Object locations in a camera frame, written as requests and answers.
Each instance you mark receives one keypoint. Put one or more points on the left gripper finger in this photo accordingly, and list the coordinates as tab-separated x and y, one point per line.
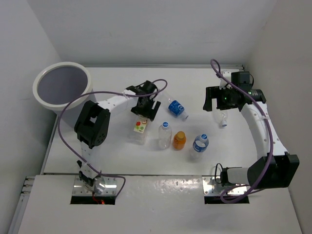
147	113
155	107

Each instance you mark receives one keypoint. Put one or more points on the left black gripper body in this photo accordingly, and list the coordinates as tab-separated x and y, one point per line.
148	103

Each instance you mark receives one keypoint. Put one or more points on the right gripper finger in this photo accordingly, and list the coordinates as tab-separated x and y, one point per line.
210	105
212	92

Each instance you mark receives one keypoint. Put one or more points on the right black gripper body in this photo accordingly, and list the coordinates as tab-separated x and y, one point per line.
224	101

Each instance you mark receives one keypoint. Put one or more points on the apple juice labelled clear bottle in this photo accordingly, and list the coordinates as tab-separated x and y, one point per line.
139	130

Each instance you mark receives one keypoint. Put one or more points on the clear bottle blue white cap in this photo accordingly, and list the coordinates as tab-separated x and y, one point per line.
164	135

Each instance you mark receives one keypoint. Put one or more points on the blue label water bottle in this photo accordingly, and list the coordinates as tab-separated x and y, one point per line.
199	146
172	106

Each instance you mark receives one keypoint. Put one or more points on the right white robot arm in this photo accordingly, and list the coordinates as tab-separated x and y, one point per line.
283	165

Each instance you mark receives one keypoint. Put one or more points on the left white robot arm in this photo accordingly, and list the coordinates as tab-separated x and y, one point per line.
93	122

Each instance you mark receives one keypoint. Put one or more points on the white round plastic bin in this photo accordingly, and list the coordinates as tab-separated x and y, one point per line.
60	83

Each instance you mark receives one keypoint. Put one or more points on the clear crushed bottle white cap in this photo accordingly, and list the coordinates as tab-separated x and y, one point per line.
220	117

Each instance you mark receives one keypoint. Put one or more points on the lying blue label water bottle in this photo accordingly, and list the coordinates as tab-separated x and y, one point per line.
172	106

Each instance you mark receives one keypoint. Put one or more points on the orange juice bottle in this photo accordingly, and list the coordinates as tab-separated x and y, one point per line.
179	140

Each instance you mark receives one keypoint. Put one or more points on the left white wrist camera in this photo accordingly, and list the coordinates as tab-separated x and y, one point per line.
131	91

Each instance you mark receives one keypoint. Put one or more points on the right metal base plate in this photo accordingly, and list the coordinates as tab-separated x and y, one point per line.
213	189

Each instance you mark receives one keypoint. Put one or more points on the metal base plate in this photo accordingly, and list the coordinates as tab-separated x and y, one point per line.
103	186
213	189

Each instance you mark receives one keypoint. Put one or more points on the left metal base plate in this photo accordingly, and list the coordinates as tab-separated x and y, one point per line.
103	186

